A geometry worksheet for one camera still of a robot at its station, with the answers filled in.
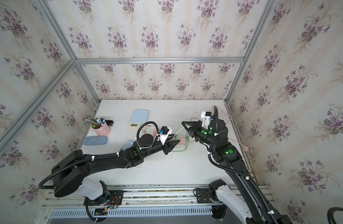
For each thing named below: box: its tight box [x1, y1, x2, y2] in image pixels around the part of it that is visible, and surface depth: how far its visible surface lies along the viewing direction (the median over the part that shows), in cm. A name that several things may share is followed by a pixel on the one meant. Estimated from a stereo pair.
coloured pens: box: [85, 117, 105, 129], surface depth 94 cm
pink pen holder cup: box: [93, 121, 111, 137], surface depth 92 cm
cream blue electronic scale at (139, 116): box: [128, 108, 150, 130], surface depth 107 cm
